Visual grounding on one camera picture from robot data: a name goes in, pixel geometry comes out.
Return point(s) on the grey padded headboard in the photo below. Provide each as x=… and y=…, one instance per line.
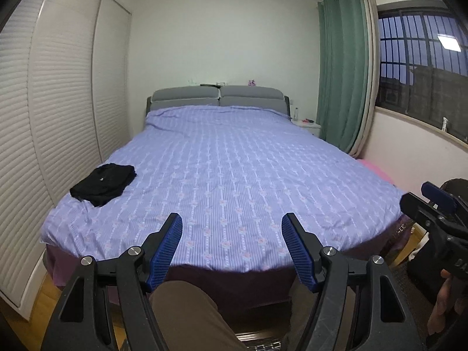
x=248, y=93

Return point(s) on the person's leg in brown trousers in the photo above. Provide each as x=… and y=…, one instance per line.
x=190, y=318

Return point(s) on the barred window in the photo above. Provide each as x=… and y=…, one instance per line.
x=409, y=62

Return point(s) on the bed with purple floral sheet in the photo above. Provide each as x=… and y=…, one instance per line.
x=226, y=172

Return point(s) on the white nightstand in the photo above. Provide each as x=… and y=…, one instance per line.
x=309, y=128

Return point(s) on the green curtain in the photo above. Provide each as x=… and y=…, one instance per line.
x=340, y=62

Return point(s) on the black pants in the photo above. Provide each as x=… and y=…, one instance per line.
x=102, y=184

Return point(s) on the cream curtain lining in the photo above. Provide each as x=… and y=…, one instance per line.
x=371, y=80

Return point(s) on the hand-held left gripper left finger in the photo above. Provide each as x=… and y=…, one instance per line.
x=166, y=252

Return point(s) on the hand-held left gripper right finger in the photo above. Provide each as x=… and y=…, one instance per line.
x=299, y=252

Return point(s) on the person's right hand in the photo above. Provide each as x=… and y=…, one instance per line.
x=444, y=299

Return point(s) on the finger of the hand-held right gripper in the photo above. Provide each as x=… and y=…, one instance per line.
x=440, y=197
x=413, y=204

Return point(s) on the clear plastic bottle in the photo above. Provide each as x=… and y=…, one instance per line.
x=296, y=114

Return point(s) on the small white windowsill item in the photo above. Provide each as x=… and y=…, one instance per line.
x=445, y=125

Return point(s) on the white louvred wardrobe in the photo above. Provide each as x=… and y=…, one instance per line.
x=62, y=98

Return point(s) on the pink cloth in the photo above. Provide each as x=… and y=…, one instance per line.
x=376, y=170

